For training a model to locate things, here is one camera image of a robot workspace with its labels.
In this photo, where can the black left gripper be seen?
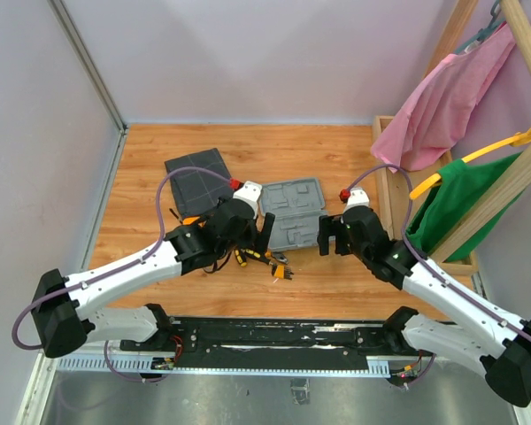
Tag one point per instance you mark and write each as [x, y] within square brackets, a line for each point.
[265, 235]

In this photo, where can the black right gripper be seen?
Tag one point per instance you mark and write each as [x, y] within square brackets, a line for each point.
[328, 226]

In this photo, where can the black yellow thick screwdriver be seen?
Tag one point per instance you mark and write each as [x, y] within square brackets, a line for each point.
[250, 254]

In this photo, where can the black yellow slim screwdriver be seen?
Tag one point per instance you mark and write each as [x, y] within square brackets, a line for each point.
[240, 257]

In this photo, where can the grey plastic tool case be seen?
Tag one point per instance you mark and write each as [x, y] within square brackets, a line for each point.
[297, 206]

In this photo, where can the orange black pliers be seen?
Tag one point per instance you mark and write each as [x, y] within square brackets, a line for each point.
[277, 256]

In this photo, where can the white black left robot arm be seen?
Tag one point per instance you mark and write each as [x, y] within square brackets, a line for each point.
[128, 274]

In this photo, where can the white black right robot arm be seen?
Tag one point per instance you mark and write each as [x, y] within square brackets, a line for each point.
[447, 292]

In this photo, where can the orange black hex key set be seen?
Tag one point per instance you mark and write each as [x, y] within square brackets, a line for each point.
[281, 272]

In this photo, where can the orange tape measure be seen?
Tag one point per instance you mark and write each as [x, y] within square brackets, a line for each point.
[195, 220]

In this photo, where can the dark grey checked cloth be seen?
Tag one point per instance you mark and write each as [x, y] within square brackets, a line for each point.
[195, 192]

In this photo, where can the green shirt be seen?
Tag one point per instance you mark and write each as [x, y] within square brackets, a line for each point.
[462, 185]

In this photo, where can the pink shirt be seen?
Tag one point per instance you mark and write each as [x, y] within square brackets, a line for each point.
[435, 115]

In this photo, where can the yellow clothes hanger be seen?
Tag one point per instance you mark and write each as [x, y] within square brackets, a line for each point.
[519, 139]

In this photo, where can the teal clothes hanger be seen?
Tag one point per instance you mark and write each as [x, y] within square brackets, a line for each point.
[496, 20]

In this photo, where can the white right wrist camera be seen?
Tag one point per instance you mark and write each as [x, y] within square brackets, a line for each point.
[354, 197]

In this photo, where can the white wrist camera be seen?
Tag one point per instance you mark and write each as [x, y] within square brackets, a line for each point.
[354, 197]
[249, 193]

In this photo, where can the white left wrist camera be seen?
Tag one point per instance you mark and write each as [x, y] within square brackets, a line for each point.
[249, 193]

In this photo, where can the wooden clothes rack frame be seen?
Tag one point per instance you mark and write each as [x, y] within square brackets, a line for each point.
[510, 184]

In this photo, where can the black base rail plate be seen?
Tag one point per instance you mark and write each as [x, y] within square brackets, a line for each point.
[273, 344]

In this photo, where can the aluminium frame rail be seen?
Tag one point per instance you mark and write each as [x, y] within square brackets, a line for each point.
[152, 367]

